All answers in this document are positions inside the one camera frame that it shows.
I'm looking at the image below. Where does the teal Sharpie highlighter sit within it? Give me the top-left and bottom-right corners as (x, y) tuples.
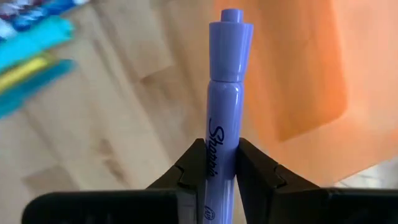
(0, 14), (76, 74)

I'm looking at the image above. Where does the orange plastic bin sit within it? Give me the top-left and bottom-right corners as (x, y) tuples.
(213, 0), (398, 187)

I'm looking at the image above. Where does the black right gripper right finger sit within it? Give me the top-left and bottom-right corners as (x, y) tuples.
(235, 137), (398, 224)

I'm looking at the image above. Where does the yellow marker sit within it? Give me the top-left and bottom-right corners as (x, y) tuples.
(0, 54), (58, 93)

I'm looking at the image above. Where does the purple Sharpie highlighter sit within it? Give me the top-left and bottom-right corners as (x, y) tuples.
(202, 8), (254, 224)

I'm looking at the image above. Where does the blue Expo marker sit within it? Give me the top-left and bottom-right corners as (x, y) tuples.
(9, 0), (91, 32)

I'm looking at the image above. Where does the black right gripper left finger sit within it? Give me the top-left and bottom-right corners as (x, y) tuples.
(21, 138), (208, 224)

